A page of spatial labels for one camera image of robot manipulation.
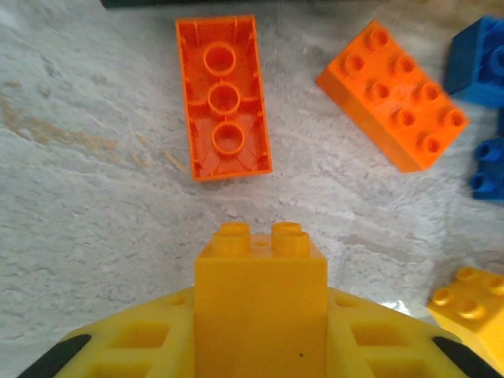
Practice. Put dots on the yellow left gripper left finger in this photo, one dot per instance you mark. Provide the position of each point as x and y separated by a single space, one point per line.
149 346

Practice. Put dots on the orange two-by-four lego brick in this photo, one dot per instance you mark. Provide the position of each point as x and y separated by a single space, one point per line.
393 102
222 98

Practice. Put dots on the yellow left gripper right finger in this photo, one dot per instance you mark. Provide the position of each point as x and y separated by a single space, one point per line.
374 346

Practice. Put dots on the yellow two-by-two lego brick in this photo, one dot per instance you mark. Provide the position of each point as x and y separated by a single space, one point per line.
260 307
472 315

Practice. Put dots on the blue two-by-two lego brick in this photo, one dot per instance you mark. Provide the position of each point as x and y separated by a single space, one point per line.
490 173
478 63

